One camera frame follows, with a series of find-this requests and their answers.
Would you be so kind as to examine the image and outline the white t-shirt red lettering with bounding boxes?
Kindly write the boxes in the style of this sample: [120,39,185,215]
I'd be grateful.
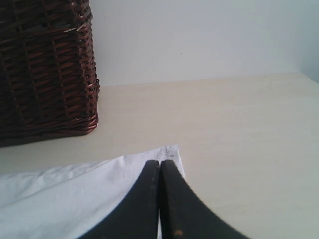
[0,145,184,239]

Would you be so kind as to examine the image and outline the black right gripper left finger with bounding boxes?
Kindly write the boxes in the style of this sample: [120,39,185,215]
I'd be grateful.
[80,160,160,239]

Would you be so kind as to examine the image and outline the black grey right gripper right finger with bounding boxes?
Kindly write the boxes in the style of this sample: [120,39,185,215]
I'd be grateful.
[159,160,247,239]

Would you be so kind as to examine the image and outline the dark red wicker basket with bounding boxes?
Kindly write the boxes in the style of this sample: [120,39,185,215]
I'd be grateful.
[0,0,99,147]

